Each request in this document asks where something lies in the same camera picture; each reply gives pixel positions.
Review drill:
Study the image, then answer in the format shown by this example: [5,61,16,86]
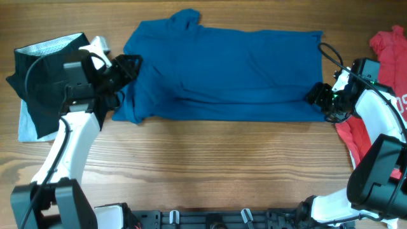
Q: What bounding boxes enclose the right black cable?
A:
[317,42,407,141]

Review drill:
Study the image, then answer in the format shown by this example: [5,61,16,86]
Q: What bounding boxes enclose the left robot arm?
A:
[10,49,143,228]

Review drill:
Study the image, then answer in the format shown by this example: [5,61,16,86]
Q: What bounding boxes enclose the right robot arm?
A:
[294,58,406,228]

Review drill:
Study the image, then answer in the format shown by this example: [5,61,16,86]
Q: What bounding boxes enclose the left black cable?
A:
[18,52,107,229]

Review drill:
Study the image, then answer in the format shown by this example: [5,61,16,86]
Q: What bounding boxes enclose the red printed t-shirt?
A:
[335,24,407,181]

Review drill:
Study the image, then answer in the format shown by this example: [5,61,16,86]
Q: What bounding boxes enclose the black cable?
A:
[317,42,407,141]
[18,52,107,229]

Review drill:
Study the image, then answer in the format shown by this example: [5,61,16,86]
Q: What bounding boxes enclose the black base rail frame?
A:
[124,209,308,229]

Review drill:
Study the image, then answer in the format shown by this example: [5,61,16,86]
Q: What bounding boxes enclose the black folded shorts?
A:
[6,32,90,138]

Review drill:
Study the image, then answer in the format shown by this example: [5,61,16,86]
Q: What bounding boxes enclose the blue t-shirt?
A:
[113,9,324,124]

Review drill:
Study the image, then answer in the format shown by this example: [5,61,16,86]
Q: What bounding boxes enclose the light grey folded garment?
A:
[18,100,57,142]

